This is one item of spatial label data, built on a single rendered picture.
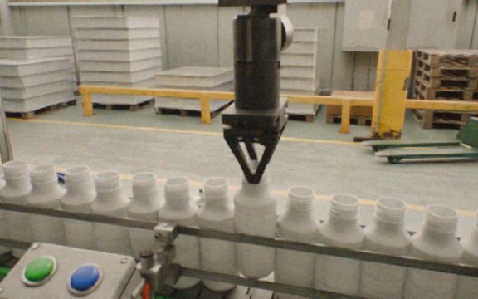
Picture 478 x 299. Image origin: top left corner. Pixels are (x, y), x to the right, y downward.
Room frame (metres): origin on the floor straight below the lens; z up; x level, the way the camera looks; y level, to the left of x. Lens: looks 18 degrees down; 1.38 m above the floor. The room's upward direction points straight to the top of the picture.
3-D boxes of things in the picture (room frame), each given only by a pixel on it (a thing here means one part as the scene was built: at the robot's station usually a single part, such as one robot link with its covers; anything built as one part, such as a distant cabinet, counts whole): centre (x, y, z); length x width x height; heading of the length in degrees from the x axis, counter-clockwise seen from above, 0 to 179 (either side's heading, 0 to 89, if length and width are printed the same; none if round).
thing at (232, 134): (0.48, -0.02, 1.23); 0.07 x 0.07 x 0.09; 75
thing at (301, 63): (6.39, -0.75, 0.67); 1.24 x 1.03 x 1.35; 163
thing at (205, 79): (6.66, 0.76, 0.33); 1.25 x 1.03 x 0.66; 163
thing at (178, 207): (0.52, 0.09, 1.08); 0.06 x 0.06 x 0.17
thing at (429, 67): (5.75, -3.15, 0.51); 1.26 x 1.08 x 1.02; 165
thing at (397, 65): (4.78, -1.82, 0.55); 0.40 x 0.34 x 1.10; 75
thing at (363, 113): (6.05, -1.90, 0.16); 1.23 x 1.02 x 0.31; 163
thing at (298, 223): (0.49, -0.08, 1.09); 0.06 x 0.06 x 0.17
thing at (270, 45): (0.49, -0.02, 1.37); 0.07 x 0.06 x 0.07; 164
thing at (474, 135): (4.14, -2.10, 0.58); 1.45 x 0.54 x 1.16; 95
